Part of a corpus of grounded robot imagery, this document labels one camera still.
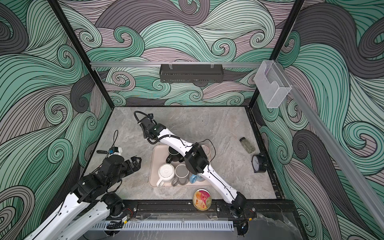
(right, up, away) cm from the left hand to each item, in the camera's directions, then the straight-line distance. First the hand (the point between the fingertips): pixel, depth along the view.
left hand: (136, 161), depth 75 cm
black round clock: (+66, -3, +6) cm, 66 cm away
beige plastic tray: (+8, -1, +18) cm, 20 cm away
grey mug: (+23, -6, 0) cm, 24 cm away
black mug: (+19, +2, +8) cm, 21 cm away
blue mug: (+30, -9, +1) cm, 31 cm away
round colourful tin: (+34, -18, -2) cm, 38 cm away
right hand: (+1, +14, +21) cm, 25 cm away
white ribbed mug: (+15, -7, +3) cm, 17 cm away
